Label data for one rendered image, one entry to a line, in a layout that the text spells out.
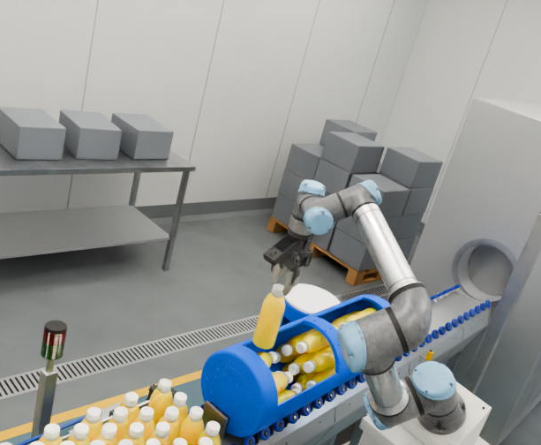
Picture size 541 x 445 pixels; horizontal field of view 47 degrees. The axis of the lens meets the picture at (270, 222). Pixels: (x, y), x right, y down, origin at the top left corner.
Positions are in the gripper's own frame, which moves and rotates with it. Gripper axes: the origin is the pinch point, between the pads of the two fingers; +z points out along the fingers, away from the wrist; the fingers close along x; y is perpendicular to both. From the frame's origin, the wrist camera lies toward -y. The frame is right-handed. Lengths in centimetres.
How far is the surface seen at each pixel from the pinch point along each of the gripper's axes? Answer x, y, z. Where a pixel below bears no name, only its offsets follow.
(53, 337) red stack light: 33, -55, 22
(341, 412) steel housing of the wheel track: -13, 46, 61
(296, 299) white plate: 37, 70, 46
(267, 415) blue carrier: -14.5, -7.4, 35.7
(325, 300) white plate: 31, 84, 46
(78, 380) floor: 137, 33, 151
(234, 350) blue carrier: 4.1, -8.0, 23.6
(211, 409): 1.1, -15.5, 41.7
